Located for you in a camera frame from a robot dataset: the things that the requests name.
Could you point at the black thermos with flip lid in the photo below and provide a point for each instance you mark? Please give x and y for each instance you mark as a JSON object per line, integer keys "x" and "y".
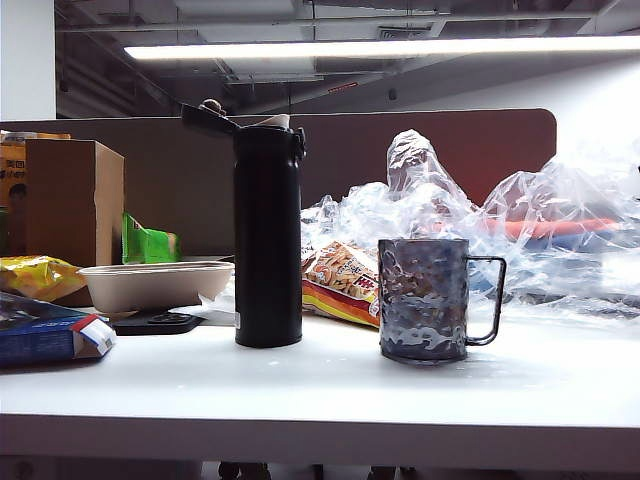
{"x": 267, "y": 225}

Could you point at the orange striped cracker bag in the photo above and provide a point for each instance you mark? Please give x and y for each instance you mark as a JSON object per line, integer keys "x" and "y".
{"x": 340, "y": 280}

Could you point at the hammered metal mug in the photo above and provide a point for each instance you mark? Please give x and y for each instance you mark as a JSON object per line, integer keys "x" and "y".
{"x": 422, "y": 300}

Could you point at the white crumpled tissue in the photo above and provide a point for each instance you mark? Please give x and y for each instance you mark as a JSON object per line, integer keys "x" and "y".
{"x": 220, "y": 315}

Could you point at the brown desk partition panel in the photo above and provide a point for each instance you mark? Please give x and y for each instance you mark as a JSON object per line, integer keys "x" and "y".
{"x": 175, "y": 175}

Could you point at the green snack packet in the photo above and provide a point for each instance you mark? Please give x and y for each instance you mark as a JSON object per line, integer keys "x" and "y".
{"x": 147, "y": 245}

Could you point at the beige paper pulp bowl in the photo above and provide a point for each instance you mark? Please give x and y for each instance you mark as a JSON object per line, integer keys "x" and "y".
{"x": 150, "y": 287}

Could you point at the black phone case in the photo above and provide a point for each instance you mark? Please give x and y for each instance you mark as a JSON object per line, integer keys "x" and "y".
{"x": 155, "y": 324}

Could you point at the long ceiling light strip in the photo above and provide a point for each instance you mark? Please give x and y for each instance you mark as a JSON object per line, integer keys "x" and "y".
{"x": 380, "y": 47}

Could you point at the orange long object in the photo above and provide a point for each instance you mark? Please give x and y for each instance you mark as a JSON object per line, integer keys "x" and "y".
{"x": 540, "y": 227}

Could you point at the ceiling air vent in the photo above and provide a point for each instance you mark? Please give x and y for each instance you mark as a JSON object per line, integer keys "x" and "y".
{"x": 405, "y": 33}

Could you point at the clear crumpled plastic bag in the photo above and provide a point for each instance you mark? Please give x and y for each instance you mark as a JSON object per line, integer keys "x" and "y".
{"x": 550, "y": 260}

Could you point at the brown cardboard box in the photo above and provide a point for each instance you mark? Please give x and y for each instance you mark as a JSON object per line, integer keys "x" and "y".
{"x": 70, "y": 200}

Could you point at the yellow chip bag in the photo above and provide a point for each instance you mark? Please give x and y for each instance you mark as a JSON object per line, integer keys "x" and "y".
{"x": 35, "y": 275}

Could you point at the blue cardboard box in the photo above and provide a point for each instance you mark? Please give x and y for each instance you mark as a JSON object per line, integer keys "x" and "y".
{"x": 40, "y": 340}

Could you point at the yellow printed carton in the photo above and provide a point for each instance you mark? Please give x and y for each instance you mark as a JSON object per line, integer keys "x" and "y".
{"x": 12, "y": 170}

